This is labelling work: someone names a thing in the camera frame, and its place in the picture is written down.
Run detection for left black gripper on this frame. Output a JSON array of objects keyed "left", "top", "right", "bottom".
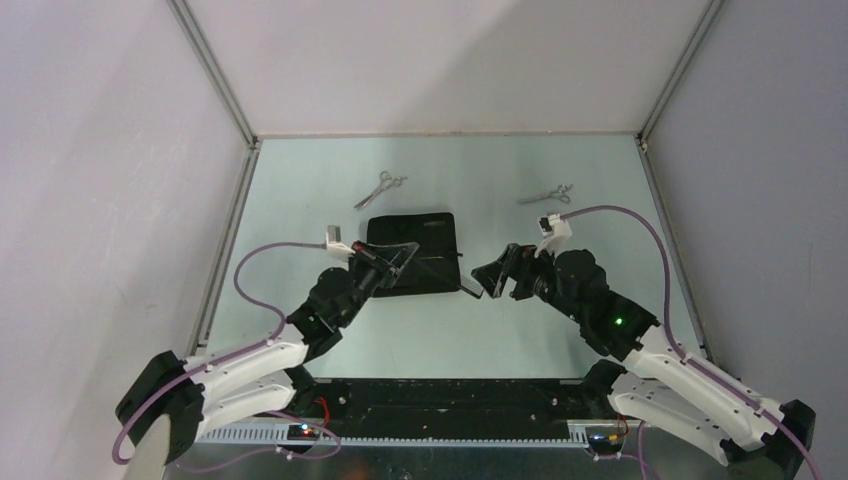
[{"left": 338, "top": 240, "right": 417, "bottom": 326}]

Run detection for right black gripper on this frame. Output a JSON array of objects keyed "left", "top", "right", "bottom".
[{"left": 471, "top": 241, "right": 585, "bottom": 325}]

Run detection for black zippered tool case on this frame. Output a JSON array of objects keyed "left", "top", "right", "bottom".
[{"left": 366, "top": 212, "right": 462, "bottom": 298}]

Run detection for silver scissors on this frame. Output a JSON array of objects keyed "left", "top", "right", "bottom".
[
  {"left": 516, "top": 184, "right": 573, "bottom": 205},
  {"left": 353, "top": 171, "right": 408, "bottom": 211}
]

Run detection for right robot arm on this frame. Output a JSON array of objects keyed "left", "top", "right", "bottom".
[{"left": 472, "top": 244, "right": 821, "bottom": 479}]

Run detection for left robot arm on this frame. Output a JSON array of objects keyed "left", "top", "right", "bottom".
[{"left": 112, "top": 241, "right": 419, "bottom": 465}]

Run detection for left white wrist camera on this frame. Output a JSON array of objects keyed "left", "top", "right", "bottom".
[{"left": 324, "top": 225, "right": 355, "bottom": 261}]

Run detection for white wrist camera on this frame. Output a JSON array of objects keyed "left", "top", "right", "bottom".
[
  {"left": 534, "top": 213, "right": 573, "bottom": 258},
  {"left": 324, "top": 225, "right": 355, "bottom": 261}
]

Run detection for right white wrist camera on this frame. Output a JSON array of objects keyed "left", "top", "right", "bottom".
[{"left": 534, "top": 213, "right": 573, "bottom": 258}]

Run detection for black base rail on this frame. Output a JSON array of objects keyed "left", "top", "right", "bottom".
[{"left": 283, "top": 378, "right": 629, "bottom": 443}]

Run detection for left aluminium frame post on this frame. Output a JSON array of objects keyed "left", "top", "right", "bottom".
[{"left": 167, "top": 0, "right": 258, "bottom": 149}]

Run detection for aluminium frame post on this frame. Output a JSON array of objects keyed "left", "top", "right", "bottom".
[
  {"left": 167, "top": 0, "right": 258, "bottom": 149},
  {"left": 637, "top": 0, "right": 726, "bottom": 151}
]

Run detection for right aluminium frame post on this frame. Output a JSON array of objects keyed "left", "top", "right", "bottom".
[{"left": 637, "top": 0, "right": 726, "bottom": 151}]

